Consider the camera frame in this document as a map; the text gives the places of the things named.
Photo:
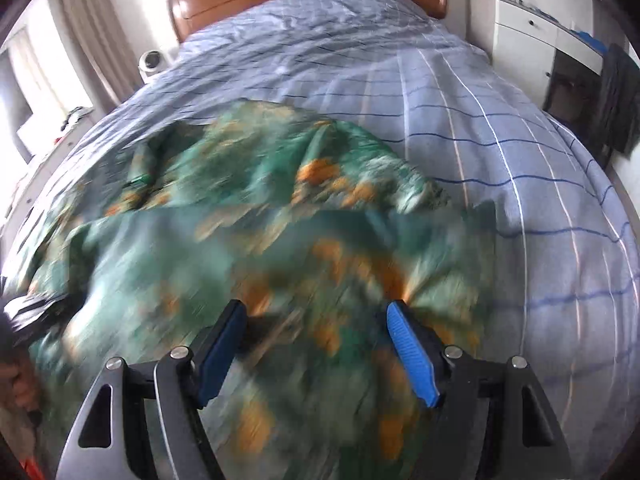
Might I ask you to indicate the blue checked bed cover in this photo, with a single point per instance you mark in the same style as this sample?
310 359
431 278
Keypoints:
400 85

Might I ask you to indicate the green floral garment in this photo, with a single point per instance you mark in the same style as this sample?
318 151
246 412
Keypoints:
250 210

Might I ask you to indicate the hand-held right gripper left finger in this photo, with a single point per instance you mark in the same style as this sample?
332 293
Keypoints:
220 350

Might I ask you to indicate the white desk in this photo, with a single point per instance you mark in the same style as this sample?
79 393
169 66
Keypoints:
50 155

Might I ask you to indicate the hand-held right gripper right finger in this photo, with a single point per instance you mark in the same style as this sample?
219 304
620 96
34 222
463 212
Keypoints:
412 355

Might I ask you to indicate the person's left hand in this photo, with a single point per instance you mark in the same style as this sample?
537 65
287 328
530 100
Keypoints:
22 382

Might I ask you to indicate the white drawer cabinet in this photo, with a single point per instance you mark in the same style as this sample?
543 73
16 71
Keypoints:
520 30

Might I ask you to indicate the window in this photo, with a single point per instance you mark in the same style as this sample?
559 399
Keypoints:
30 85

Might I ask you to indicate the dark hanging cloth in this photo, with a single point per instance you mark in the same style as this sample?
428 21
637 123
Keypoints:
622 105

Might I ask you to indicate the beige curtain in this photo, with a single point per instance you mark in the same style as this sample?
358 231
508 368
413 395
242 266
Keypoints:
95 35

